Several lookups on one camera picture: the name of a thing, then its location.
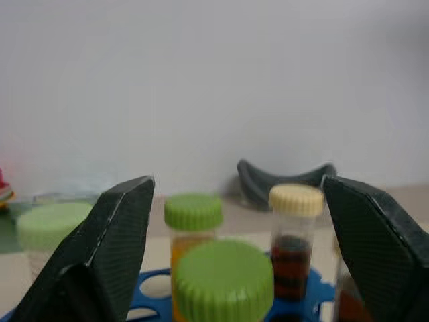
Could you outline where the clear plastic pouch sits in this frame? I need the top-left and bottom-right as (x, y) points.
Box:
(32, 172), (111, 205)

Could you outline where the dark tube cream cap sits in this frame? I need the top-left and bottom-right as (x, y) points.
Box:
(269, 183), (325, 299)

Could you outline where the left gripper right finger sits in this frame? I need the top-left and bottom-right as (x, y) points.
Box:
(321, 176), (429, 322)

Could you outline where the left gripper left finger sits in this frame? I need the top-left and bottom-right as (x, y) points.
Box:
(9, 176), (156, 322)

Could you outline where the grey foam face pad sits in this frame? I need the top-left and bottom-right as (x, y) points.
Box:
(236, 159), (338, 212)

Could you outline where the red tube pale green cap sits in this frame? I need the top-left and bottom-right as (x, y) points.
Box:
(18, 202), (95, 279)

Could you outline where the green table mat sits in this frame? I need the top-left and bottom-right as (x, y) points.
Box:
(0, 193), (38, 254)

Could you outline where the blue test tube rack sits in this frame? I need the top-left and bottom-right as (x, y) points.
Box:
(127, 250), (338, 322)

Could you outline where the orange tube green cap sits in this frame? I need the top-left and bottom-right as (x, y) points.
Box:
(172, 239), (275, 322)
(164, 193), (224, 269)

